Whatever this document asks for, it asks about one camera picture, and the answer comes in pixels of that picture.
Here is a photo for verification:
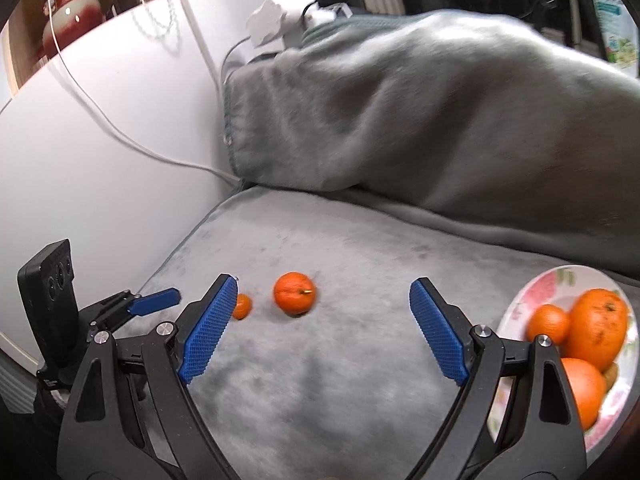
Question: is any tiny orange kumquat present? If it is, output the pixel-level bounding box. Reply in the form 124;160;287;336
232;294;253;321

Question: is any red white ornament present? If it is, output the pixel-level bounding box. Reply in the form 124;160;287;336
42;0;105;60

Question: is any grey seat cushion cover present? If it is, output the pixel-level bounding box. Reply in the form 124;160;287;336
143;186;558;479

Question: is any white power strip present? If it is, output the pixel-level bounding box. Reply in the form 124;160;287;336
246;0;354;48

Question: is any large speckled orange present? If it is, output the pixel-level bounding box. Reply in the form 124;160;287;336
562;288;628;372

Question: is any large smooth orange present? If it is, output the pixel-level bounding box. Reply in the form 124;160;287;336
562;358;606;431

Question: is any floral tissue pack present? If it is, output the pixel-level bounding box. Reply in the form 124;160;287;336
593;0;639;78

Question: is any wrinkled tangerine with stem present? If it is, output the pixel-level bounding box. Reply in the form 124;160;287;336
272;272;317;316

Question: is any white cable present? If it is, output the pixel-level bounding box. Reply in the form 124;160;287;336
0;0;243;186

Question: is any grey blanket on backrest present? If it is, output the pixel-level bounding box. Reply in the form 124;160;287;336
224;11;639;278

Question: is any brown kiwi fruit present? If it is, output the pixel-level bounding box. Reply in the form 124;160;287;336
603;362;618;391

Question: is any small mandarin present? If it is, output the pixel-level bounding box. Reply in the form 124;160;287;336
526;304;570;346

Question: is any floral white plate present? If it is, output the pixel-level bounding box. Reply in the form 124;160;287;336
497;266;639;455

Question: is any black camera box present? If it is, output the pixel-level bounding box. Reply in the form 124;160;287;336
17;240;79;377

